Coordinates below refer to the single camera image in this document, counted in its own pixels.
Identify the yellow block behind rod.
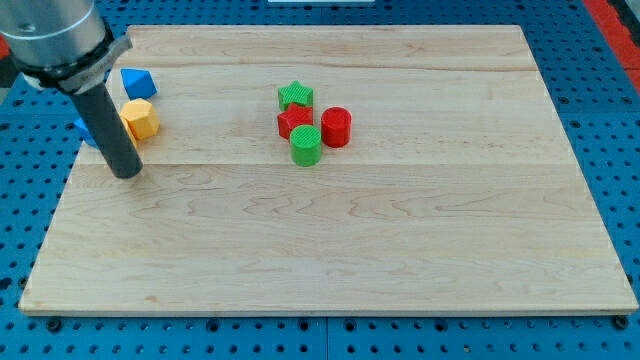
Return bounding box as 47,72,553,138
120,117,138,149

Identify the blue block behind rod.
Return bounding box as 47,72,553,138
74,117,98,149

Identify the red cylinder block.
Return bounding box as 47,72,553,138
321,107,352,148

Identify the green cylinder block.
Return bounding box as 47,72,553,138
289,125,322,167

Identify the red star block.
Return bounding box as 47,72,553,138
277,103,314,140

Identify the blue angular block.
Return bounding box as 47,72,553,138
120,68,157,100

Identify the green star block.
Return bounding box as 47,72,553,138
277,80,314,111

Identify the wooden board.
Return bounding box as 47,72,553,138
19,25,638,317

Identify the yellow hexagon block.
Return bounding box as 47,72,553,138
120,98,160,140

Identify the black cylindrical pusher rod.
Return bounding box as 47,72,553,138
69,84,143,179

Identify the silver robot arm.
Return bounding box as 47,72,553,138
1,0,132,95

